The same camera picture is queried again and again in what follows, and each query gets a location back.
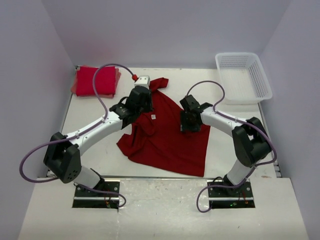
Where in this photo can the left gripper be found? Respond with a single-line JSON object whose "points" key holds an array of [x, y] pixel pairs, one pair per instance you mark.
{"points": [[149, 108]]}

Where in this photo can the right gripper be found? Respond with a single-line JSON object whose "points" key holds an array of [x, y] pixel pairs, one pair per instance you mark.
{"points": [[185, 126]]}

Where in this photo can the dark red t shirt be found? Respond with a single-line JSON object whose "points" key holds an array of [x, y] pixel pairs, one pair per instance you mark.
{"points": [[156, 138]]}

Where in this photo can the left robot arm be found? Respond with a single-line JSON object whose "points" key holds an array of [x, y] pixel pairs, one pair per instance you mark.
{"points": [[63, 155]]}

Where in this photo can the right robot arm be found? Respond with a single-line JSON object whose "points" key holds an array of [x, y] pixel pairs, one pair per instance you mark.
{"points": [[250, 140]]}

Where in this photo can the folded light red shirt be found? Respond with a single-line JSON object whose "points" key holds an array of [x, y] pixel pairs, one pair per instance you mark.
{"points": [[117, 75]]}

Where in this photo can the folded bright red shirt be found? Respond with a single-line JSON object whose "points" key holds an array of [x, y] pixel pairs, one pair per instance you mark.
{"points": [[96, 80]]}

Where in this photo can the white plastic basket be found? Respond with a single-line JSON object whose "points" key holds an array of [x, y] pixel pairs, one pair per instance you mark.
{"points": [[243, 78]]}

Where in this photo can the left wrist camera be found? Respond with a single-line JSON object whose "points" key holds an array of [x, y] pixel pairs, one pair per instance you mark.
{"points": [[142, 81]]}

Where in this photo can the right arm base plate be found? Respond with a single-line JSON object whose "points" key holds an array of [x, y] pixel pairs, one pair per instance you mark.
{"points": [[244, 191]]}

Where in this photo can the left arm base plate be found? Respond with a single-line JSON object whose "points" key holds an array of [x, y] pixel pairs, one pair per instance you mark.
{"points": [[108, 189]]}

